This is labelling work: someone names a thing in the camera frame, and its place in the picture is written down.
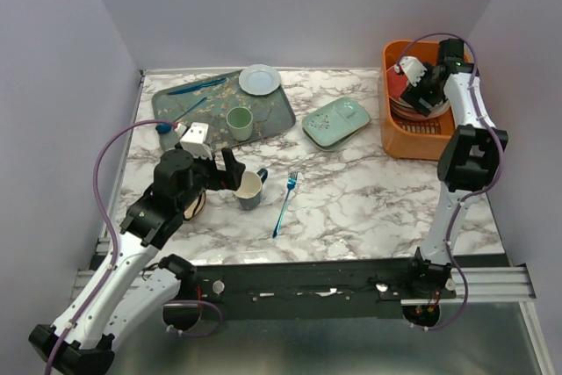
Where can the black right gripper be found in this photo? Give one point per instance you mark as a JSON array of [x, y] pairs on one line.
[[412, 94]]

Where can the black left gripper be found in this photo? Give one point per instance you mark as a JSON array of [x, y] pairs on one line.
[[222, 179]]

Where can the red plate teal flower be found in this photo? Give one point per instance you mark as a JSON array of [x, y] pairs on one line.
[[396, 85]]

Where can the red rimmed beige plate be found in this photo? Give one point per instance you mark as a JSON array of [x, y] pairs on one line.
[[415, 116]]

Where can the cream pink branch plate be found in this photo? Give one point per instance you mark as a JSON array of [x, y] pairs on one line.
[[413, 114]]

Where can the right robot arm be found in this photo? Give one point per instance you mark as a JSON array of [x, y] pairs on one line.
[[471, 162]]

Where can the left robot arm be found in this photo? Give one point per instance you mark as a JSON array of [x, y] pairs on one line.
[[85, 337]]

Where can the orange plastic bin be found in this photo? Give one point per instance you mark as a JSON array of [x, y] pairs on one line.
[[407, 139]]

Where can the grey mug white inside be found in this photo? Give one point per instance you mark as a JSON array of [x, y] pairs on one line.
[[249, 194]]

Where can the green plastic cup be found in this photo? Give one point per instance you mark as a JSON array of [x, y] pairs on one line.
[[240, 122]]

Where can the dark rimmed beige bowl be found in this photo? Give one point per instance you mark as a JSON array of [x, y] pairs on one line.
[[196, 208]]

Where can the blue metal fork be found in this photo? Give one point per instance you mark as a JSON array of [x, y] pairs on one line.
[[291, 184]]

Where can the floral teal serving tray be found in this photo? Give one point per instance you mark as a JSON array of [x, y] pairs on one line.
[[208, 101]]

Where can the blue metal spoon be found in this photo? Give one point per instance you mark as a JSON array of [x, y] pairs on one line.
[[166, 128]]

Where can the lower teal rectangular dish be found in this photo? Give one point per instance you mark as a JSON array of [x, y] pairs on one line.
[[334, 146]]

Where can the teal rectangular dish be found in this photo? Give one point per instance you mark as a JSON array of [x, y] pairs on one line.
[[335, 121], [334, 146]]

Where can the blue metal knife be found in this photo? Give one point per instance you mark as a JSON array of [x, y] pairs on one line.
[[197, 87]]

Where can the upper teal rectangular dish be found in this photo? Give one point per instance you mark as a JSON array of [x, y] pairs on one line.
[[335, 121]]

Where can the light blue scalloped plate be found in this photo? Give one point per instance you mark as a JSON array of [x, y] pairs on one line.
[[259, 80]]

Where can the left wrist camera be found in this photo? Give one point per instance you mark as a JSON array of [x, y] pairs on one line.
[[194, 139]]

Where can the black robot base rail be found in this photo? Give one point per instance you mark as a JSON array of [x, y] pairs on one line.
[[382, 288]]

